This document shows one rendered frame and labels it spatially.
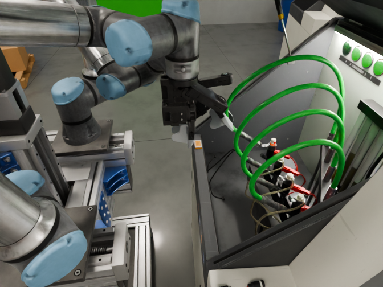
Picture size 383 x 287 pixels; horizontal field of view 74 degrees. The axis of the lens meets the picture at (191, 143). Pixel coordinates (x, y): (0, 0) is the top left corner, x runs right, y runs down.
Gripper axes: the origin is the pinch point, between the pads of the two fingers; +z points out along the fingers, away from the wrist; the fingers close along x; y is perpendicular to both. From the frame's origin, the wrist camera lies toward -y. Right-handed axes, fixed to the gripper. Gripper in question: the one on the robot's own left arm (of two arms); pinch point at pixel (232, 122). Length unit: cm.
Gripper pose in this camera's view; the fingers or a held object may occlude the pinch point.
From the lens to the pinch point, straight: 81.9
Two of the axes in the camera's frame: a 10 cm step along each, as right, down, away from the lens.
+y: -7.4, 5.5, 3.8
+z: 6.6, 7.2, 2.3
